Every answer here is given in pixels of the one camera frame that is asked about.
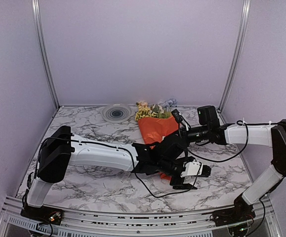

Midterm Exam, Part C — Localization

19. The brown orange wrapping paper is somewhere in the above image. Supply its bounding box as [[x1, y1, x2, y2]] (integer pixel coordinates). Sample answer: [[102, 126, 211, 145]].
[[137, 116, 180, 181]]

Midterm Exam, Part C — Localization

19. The green leafy fake stem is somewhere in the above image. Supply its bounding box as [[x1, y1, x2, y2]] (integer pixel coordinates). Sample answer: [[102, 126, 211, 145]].
[[150, 104, 172, 119]]

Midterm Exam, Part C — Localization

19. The blue fake flower stem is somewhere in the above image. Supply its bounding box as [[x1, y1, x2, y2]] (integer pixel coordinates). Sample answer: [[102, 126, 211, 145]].
[[158, 98, 177, 111]]

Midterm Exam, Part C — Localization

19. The yellow daisy fake bunch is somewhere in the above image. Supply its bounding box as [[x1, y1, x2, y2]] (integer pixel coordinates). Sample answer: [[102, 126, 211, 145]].
[[135, 106, 157, 121]]

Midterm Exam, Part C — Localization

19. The pink rose fake stem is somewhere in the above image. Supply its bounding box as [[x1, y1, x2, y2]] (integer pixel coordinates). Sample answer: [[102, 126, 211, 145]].
[[136, 100, 148, 107]]

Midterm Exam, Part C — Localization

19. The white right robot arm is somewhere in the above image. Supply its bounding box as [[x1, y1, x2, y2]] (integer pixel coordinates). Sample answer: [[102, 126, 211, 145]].
[[179, 106, 286, 221]]

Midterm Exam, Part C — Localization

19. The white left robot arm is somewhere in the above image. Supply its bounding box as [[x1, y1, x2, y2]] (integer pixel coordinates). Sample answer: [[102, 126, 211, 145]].
[[26, 126, 204, 220]]

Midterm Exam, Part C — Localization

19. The grey ringed plate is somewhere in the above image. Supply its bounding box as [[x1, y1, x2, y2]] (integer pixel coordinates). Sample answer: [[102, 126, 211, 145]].
[[101, 104, 134, 123]]

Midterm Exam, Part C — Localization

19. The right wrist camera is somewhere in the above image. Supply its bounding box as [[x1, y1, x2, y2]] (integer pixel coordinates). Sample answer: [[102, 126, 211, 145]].
[[171, 109, 191, 131]]

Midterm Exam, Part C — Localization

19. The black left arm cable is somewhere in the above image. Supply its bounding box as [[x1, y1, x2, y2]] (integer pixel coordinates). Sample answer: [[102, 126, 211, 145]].
[[134, 170, 200, 198]]

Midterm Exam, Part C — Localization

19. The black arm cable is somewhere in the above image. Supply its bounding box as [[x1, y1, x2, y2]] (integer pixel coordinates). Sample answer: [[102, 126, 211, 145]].
[[182, 120, 286, 173], [134, 170, 200, 198]]

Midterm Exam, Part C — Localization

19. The aluminium frame post right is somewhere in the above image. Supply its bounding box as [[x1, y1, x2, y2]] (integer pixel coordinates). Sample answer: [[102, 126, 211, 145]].
[[218, 0, 251, 113]]

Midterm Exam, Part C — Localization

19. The aluminium frame post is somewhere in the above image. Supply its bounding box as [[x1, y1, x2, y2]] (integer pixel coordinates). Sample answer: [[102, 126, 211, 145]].
[[32, 0, 60, 110], [218, 0, 251, 113]]

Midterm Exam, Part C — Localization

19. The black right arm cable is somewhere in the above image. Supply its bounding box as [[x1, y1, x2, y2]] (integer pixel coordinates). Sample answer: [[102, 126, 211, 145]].
[[182, 120, 286, 173]]

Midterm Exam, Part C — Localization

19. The aluminium frame post left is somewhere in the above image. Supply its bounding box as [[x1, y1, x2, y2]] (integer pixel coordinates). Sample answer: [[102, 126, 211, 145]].
[[32, 0, 60, 110]]

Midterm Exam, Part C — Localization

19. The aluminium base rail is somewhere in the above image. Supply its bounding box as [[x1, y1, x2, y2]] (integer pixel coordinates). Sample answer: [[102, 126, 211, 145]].
[[0, 197, 282, 237]]

